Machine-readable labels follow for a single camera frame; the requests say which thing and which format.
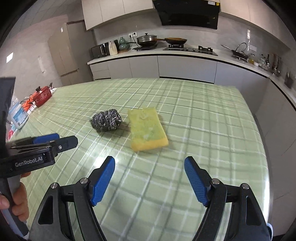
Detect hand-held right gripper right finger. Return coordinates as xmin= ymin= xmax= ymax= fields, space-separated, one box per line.
xmin=184 ymin=156 xmax=272 ymax=241

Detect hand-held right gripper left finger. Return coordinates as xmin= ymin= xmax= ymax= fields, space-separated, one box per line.
xmin=28 ymin=156 xmax=115 ymax=241

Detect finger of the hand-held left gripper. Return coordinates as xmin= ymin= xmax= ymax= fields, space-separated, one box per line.
xmin=6 ymin=133 xmax=61 ymax=151
xmin=50 ymin=136 xmax=78 ymax=156

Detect person's left hand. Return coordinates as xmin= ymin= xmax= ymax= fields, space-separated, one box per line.
xmin=0 ymin=171 xmax=31 ymax=223

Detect white blue box device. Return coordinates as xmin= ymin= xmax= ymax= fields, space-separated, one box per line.
xmin=7 ymin=102 xmax=29 ymax=130

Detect red speckled pot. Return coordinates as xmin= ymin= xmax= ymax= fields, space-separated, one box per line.
xmin=30 ymin=82 xmax=54 ymax=107

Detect steel wool scrubber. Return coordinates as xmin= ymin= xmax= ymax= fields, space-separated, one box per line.
xmin=90 ymin=110 xmax=122 ymax=132

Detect dark panel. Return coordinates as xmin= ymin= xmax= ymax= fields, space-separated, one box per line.
xmin=0 ymin=77 xmax=16 ymax=149

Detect green checked tablecloth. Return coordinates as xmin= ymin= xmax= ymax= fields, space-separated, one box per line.
xmin=7 ymin=77 xmax=271 ymax=241

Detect yellow green sponge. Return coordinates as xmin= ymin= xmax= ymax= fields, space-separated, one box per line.
xmin=128 ymin=107 xmax=169 ymax=152

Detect beige refrigerator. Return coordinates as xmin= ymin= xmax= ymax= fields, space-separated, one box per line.
xmin=47 ymin=20 xmax=94 ymax=87

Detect black microwave oven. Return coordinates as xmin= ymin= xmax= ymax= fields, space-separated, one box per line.
xmin=91 ymin=42 xmax=111 ymax=59

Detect cream container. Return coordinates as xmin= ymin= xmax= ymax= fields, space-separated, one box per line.
xmin=109 ymin=40 xmax=119 ymax=55

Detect green ceramic teapot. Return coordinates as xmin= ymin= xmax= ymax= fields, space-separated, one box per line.
xmin=118 ymin=37 xmax=129 ymax=50

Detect white kitchen counter cabinets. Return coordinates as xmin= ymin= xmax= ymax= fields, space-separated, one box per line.
xmin=87 ymin=50 xmax=296 ymax=202

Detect black induction cooker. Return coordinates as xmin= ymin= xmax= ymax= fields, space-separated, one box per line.
xmin=132 ymin=44 xmax=158 ymax=51

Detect steel pot with lid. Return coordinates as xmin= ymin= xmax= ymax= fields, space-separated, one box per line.
xmin=136 ymin=33 xmax=159 ymax=47

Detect black gas stove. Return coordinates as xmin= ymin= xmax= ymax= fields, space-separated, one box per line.
xmin=163 ymin=44 xmax=218 ymax=55

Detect dark knife block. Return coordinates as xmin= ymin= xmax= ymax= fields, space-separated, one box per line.
xmin=285 ymin=72 xmax=294 ymax=88

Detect black wok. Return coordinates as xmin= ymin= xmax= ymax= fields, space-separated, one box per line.
xmin=154 ymin=37 xmax=188 ymax=45

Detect chrome kitchen faucet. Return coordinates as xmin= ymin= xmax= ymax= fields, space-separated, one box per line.
xmin=236 ymin=42 xmax=248 ymax=54

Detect black range hood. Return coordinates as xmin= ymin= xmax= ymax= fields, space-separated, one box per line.
xmin=152 ymin=0 xmax=221 ymax=30

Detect white wall cabinets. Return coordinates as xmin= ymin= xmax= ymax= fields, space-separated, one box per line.
xmin=82 ymin=0 xmax=296 ymax=47

